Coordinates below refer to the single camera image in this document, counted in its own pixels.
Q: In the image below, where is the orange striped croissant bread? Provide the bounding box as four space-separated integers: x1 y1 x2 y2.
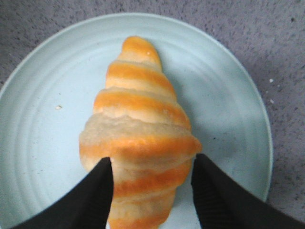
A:
79 36 202 229

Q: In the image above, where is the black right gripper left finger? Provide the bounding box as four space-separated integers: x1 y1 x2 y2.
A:
14 157 113 229

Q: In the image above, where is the light green round plate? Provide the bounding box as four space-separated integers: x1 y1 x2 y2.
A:
0 13 273 229

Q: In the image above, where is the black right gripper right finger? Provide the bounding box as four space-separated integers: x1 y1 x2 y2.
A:
191 154 305 229

